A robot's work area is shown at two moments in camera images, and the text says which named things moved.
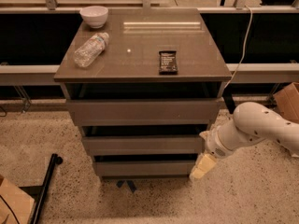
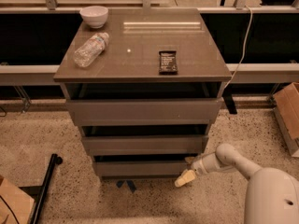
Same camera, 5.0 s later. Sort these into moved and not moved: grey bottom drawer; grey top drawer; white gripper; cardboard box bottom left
Moved: white gripper
Not moved: grey top drawer; cardboard box bottom left; grey bottom drawer
